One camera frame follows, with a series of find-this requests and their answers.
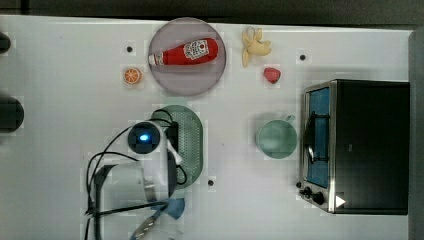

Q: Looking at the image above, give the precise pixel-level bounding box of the green plastic cup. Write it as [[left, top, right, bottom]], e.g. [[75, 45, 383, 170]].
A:
[[255, 115, 298, 159]]

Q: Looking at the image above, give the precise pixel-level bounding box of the dark object at corner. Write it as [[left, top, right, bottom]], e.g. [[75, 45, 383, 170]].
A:
[[0, 32, 11, 54]]

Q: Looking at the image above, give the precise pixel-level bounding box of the red ketchup bottle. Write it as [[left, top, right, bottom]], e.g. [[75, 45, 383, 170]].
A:
[[148, 38, 219, 66]]

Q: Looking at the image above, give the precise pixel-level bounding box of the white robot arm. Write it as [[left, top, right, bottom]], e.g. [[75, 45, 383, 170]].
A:
[[93, 120, 182, 240]]

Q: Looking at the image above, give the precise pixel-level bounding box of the grey round plate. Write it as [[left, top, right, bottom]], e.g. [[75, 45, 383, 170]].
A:
[[148, 17, 226, 96]]

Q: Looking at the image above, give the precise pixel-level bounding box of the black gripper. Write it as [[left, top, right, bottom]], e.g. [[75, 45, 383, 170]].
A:
[[165, 121, 179, 151]]

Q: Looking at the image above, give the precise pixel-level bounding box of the peeled toy banana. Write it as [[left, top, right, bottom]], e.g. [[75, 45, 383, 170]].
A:
[[242, 26, 272, 67]]

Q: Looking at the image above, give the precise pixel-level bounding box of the green plastic strainer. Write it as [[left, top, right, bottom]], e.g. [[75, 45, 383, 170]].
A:
[[151, 105, 203, 189]]

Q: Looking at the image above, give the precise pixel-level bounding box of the toy orange half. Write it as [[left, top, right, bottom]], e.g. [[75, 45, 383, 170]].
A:
[[123, 67, 143, 84]]

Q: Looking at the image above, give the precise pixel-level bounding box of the red toy strawberry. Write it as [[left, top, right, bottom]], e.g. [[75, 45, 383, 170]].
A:
[[263, 67, 281, 84]]

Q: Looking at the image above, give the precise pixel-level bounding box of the silver black toaster oven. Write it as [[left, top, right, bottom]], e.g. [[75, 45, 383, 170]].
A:
[[296, 79, 410, 215]]

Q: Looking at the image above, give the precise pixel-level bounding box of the black round pan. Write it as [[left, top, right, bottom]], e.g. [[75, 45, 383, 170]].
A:
[[0, 96, 24, 133]]

